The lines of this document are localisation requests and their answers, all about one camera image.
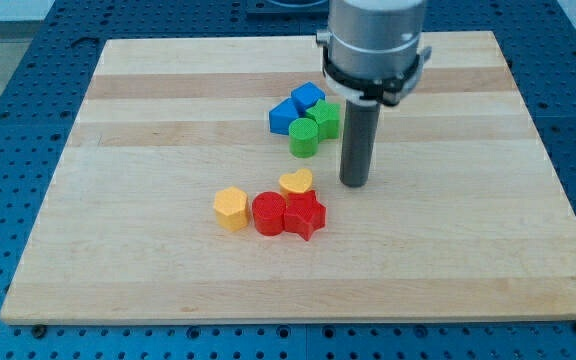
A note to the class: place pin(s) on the wooden board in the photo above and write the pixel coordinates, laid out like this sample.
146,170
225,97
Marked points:
463,217

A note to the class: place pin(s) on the yellow hexagon block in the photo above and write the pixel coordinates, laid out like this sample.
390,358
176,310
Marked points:
231,208

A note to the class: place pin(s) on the green cylinder block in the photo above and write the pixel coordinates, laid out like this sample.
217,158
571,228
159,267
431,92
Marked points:
304,138

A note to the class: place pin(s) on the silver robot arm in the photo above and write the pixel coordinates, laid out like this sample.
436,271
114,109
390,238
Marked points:
365,22

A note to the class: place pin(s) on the red star block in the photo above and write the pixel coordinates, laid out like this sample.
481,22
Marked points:
304,214

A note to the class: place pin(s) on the blue triangle block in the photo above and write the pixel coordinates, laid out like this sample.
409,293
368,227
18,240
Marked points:
282,115

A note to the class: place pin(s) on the yellow heart block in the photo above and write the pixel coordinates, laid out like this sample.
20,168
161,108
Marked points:
297,182

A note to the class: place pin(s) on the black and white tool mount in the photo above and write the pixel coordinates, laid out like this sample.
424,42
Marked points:
370,75

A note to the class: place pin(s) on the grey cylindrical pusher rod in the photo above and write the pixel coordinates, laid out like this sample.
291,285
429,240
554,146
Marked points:
360,125

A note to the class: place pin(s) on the red cylinder block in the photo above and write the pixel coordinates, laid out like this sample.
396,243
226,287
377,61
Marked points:
268,212

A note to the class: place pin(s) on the blue cube block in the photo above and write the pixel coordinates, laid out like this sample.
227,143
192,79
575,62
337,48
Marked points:
306,96

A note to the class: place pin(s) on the green star block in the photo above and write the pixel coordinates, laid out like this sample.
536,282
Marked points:
327,117

